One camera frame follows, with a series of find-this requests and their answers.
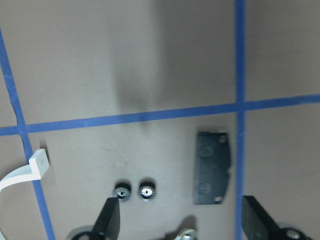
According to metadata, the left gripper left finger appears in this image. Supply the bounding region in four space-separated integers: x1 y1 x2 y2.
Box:
92 197 121 240

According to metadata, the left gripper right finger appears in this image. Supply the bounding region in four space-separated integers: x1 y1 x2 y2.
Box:
241 195 283 240

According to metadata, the small black bearing gear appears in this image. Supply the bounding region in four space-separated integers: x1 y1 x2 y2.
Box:
112 182 131 202
138 178 157 202

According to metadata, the curved brake shoe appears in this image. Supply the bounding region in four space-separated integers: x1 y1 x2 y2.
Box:
174 227 197 240

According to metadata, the black brake pad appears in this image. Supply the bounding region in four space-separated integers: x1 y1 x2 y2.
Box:
193 131 232 205

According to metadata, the white curved plastic bracket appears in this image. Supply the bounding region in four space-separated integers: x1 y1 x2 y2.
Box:
0 148 50 192

